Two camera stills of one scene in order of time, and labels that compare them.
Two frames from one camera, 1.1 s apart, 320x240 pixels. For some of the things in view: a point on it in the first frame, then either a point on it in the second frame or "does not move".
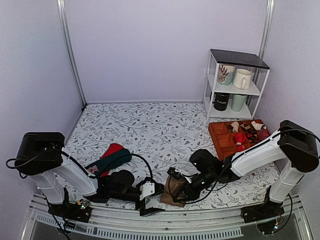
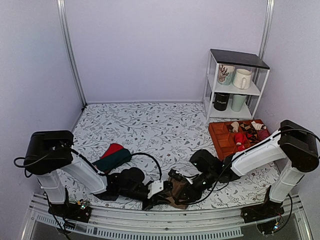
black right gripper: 189,191 does not move
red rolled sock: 241,140 does not move
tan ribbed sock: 167,195 does not move
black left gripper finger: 145,211 to 160,202
